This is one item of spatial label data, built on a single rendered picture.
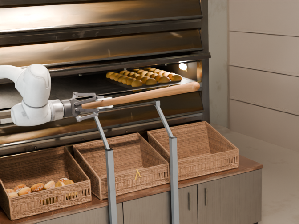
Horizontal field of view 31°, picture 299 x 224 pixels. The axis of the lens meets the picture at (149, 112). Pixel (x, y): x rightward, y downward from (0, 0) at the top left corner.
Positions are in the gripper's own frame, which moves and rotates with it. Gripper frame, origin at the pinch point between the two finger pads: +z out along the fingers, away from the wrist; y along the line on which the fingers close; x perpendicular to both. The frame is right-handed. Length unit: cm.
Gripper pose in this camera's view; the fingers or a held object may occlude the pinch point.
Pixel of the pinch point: (104, 103)
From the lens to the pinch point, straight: 238.7
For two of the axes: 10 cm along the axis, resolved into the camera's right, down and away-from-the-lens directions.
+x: 4.4, -0.5, -8.9
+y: 1.5, 9.9, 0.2
